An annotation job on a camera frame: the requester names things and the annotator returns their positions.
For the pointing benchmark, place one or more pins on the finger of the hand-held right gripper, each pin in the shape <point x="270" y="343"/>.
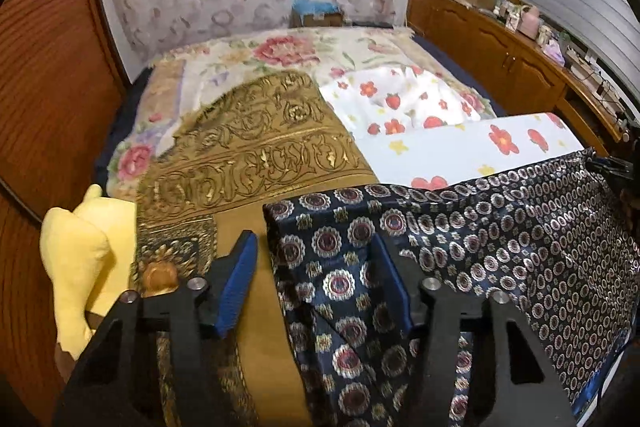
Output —
<point x="612" y="169"/>

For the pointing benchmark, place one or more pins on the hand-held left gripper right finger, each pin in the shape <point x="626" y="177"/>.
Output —
<point x="395" y="288"/>

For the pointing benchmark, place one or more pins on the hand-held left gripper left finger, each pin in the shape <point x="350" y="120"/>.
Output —
<point x="235" y="282"/>

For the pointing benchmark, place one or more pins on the dark patterned satin shirt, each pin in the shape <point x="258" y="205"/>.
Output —
<point x="500" y="232"/>

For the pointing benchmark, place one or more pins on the brown glossy round object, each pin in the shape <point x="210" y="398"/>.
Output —
<point x="160" y="278"/>

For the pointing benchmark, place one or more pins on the golden embroidered cloth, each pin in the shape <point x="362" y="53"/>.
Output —
<point x="260" y="167"/>

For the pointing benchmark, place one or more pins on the purple tissue pack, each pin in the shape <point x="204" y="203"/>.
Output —
<point x="553" y="53"/>

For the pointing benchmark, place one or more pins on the white strawberry print sheet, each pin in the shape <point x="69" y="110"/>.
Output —
<point x="450" y="142"/>

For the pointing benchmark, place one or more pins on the yellow plush toy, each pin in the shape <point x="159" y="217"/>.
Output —
<point x="75" y="257"/>

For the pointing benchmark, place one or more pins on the pink thermos jug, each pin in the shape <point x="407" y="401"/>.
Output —
<point x="529" y="22"/>

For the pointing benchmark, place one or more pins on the wooden sideboard cabinet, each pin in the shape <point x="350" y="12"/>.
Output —
<point x="475" y="37"/>

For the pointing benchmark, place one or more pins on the cream floral bedspread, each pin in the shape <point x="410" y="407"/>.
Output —
<point x="280" y="49"/>

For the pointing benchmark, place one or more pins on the brown louvered wooden wardrobe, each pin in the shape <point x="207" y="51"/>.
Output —
<point x="50" y="107"/>

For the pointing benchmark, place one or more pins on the small cardboard box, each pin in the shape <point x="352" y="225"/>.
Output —
<point x="320" y="19"/>

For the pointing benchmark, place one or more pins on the blue plastic bag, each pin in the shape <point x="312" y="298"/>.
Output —
<point x="310" y="4"/>

